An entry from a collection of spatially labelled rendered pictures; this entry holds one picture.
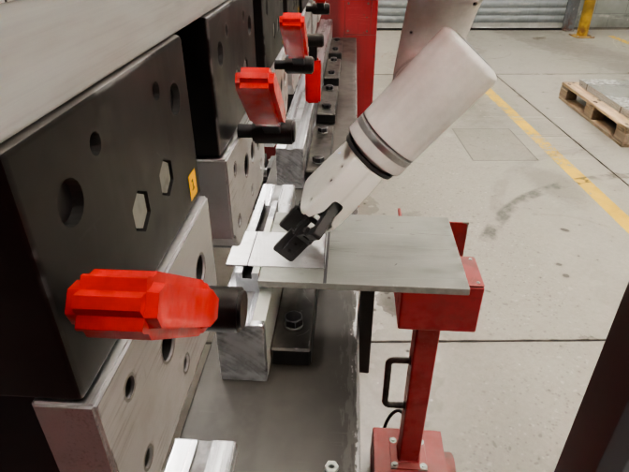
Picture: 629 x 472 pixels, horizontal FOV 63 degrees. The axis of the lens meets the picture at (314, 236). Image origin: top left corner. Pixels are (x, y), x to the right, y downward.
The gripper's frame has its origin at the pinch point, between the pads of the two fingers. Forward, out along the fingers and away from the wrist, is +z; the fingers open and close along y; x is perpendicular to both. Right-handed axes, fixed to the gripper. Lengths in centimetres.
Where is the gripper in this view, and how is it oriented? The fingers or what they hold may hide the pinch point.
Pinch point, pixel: (292, 234)
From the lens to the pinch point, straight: 70.0
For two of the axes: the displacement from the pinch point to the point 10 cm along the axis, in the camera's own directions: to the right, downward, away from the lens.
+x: 7.6, 5.8, 2.9
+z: -6.4, 6.3, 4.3
